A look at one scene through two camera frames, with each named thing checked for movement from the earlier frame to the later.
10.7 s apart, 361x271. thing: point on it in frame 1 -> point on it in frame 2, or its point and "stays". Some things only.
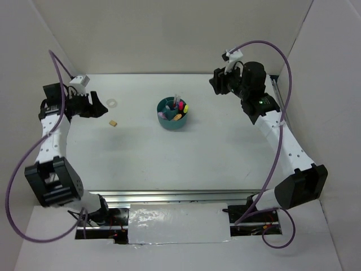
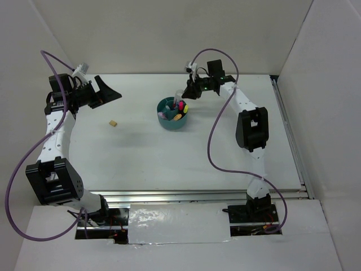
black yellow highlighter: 186,108 stays
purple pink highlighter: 161,114 stays
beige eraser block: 113,123 stays
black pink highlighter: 181,105 stays
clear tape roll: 111,103 -> 179,93
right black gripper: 219,78 -> 191,91
